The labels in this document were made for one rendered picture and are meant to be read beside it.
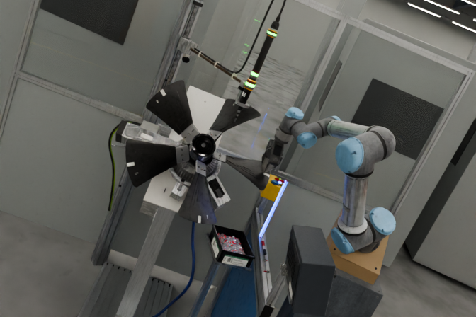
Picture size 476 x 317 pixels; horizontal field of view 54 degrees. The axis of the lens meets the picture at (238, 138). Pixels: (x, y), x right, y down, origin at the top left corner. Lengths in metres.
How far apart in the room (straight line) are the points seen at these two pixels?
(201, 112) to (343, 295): 1.17
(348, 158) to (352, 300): 0.74
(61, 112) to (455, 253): 4.37
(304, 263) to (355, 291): 0.67
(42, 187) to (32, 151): 0.25
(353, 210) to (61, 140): 1.96
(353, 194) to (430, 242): 3.90
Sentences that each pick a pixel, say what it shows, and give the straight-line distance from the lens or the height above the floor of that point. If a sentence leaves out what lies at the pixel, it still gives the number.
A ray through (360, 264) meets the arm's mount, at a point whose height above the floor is 1.06.
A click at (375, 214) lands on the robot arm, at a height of 1.32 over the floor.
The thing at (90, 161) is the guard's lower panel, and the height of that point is 0.60.
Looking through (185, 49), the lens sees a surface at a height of 1.54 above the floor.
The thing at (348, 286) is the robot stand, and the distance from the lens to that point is 2.14.
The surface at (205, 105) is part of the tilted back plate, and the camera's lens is 2.55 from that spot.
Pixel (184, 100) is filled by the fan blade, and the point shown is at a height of 1.36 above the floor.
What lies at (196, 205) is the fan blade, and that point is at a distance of 2.11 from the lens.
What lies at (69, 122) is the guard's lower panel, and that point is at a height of 0.80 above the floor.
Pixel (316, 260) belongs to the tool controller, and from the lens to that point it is 1.54.
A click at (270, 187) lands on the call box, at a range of 2.52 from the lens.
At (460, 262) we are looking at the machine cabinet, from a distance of 5.82.
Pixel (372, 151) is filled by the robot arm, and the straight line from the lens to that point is 1.68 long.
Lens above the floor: 1.87
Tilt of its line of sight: 15 degrees down
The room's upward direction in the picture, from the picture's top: 23 degrees clockwise
